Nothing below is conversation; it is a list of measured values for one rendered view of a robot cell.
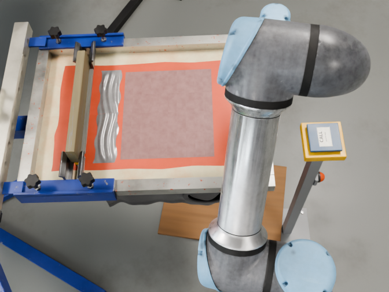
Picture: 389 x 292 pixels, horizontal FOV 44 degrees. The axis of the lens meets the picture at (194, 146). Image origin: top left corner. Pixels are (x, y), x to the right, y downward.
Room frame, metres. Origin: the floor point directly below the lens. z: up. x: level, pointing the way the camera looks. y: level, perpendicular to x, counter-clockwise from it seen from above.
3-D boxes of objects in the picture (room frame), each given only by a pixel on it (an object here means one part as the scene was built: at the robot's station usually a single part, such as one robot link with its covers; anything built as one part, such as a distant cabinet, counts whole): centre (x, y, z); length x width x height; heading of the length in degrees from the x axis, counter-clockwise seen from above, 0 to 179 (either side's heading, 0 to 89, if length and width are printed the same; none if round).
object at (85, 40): (1.15, 0.36, 0.97); 0.30 x 0.05 x 0.07; 86
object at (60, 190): (0.60, 0.40, 0.97); 0.30 x 0.05 x 0.07; 86
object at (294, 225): (0.70, -0.41, 0.48); 0.22 x 0.22 x 0.96; 86
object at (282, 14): (0.81, -0.23, 1.38); 0.09 x 0.08 x 0.11; 164
